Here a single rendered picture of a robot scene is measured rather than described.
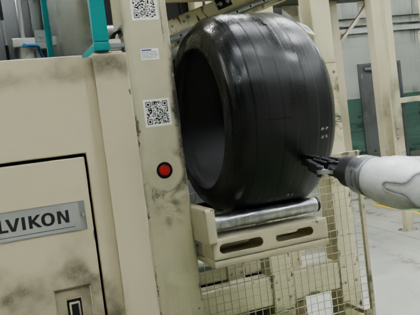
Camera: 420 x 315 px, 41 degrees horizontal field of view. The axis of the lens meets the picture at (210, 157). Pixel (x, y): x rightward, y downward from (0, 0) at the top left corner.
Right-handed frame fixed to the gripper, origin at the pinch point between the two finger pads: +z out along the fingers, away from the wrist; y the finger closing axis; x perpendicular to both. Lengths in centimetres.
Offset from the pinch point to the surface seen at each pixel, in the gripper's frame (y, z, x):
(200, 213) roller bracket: 27.1, 12.6, 12.3
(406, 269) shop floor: -183, 177, 128
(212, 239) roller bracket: 26.0, 8.0, 18.6
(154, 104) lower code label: 33.9, 24.0, -17.0
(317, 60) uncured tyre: -7.2, 6.2, -25.4
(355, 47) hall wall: -645, 855, -34
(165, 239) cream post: 35.5, 19.4, 19.8
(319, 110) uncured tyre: -4.5, 1.9, -12.5
